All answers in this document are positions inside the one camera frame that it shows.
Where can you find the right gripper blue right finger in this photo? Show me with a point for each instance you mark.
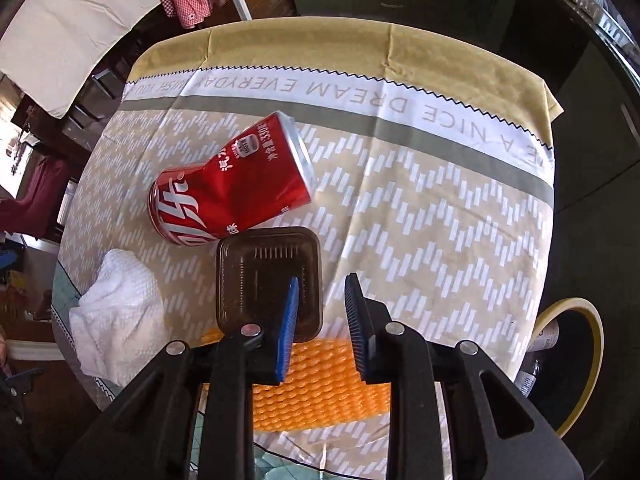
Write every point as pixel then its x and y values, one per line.
pixel 361 328

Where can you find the white paper towel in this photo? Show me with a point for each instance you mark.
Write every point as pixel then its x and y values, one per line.
pixel 119 323

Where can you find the orange foam net sleeve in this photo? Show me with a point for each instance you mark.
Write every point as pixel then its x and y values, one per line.
pixel 322 388

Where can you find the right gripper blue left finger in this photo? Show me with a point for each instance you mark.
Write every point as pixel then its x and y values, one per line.
pixel 287 330

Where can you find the dark wooden chair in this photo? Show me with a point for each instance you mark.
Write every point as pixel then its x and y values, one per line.
pixel 97 101

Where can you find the brown plastic tray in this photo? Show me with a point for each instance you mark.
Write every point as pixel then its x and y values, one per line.
pixel 254 269

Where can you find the red cola can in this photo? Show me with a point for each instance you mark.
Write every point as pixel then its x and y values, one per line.
pixel 263 172

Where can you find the patterned tablecloth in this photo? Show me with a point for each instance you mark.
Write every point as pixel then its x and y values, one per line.
pixel 434 168

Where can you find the white hanging sheet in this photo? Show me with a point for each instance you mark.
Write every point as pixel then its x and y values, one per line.
pixel 51 46

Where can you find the clear plastic water bottle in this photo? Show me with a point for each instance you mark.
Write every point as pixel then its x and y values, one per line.
pixel 527 375

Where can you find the yellow rimmed trash bin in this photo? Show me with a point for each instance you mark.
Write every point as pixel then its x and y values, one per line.
pixel 568 339

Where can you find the white dish rack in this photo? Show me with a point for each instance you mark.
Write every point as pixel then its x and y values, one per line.
pixel 609 27

